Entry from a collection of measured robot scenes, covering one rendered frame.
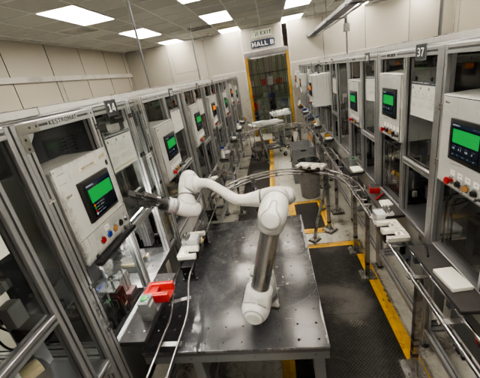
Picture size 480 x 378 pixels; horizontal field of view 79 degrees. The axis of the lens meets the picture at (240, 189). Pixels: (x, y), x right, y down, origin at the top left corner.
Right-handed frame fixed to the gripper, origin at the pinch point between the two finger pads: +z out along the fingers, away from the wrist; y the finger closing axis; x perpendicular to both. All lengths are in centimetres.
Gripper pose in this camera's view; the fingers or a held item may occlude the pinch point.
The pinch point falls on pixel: (130, 197)
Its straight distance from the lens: 167.5
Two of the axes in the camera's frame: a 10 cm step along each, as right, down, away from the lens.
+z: -8.3, -2.1, -5.2
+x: 0.7, 8.8, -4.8
